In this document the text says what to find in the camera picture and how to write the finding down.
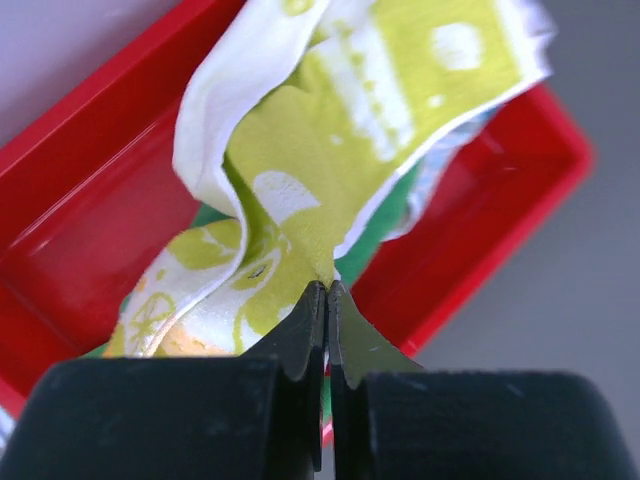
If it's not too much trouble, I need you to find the red plastic bin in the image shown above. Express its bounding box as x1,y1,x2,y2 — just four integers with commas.
1,1,592,417

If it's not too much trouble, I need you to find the yellow patterned towel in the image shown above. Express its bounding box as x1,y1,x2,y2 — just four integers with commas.
105,1,554,357

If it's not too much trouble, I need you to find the light patterned towel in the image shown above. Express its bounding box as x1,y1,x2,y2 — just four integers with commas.
399,107,498,235

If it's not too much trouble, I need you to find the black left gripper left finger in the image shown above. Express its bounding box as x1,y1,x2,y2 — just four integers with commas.
1,282,326,479

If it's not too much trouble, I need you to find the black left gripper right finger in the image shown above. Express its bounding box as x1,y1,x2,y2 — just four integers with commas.
327,282,639,479

